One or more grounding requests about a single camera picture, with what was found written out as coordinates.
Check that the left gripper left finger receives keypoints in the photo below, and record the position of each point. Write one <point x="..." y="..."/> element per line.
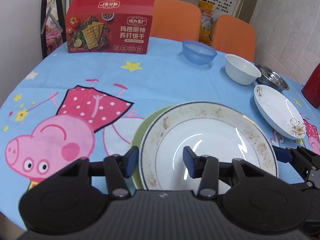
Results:
<point x="116" y="169"/>

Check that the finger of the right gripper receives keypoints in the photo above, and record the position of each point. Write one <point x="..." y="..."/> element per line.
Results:
<point x="283" y="155"/>

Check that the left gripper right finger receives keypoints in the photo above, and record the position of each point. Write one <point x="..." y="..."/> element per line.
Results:
<point x="209" y="170"/>

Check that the white plate floral print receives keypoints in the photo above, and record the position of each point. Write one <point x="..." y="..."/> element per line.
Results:
<point x="279" y="112"/>

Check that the brown rimmed white plate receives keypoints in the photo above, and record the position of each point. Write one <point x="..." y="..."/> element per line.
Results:
<point x="208" y="129"/>

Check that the stainless steel bowl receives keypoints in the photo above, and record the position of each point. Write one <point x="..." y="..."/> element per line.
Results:
<point x="271" y="78"/>

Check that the white ceramic bowl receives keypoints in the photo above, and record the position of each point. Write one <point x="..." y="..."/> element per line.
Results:
<point x="240" y="70"/>

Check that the blue plastic bowl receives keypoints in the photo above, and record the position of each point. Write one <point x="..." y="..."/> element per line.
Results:
<point x="198" y="53"/>

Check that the green plate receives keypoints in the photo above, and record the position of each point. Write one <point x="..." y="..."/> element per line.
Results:
<point x="137" y="140"/>

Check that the blue cartoon tablecloth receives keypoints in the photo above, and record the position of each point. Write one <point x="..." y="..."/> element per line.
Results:
<point x="75" y="105"/>

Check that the red thermos jug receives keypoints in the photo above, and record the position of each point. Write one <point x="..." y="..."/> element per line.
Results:
<point x="311" y="89"/>

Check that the right orange chair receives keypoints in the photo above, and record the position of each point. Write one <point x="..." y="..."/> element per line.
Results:
<point x="234" y="36"/>

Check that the orange chair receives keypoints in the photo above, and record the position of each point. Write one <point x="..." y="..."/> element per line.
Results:
<point x="175" y="20"/>
<point x="234" y="36"/>

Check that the red cracker box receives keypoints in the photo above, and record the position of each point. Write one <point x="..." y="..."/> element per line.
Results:
<point x="113" y="26"/>

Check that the left orange chair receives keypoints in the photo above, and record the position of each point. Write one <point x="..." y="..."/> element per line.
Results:
<point x="175" y="20"/>

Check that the yellow snack bag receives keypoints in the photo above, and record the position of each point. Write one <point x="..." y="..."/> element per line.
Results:
<point x="206" y="27"/>

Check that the black tripod stand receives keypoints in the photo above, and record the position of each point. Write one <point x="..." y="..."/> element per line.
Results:
<point x="52" y="25"/>

